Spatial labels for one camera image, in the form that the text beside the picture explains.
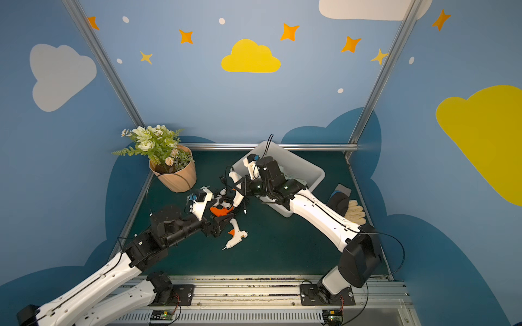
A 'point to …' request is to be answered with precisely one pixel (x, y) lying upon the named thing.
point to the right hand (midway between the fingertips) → (238, 183)
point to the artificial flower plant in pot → (171, 162)
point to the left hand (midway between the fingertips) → (224, 205)
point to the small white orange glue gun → (237, 234)
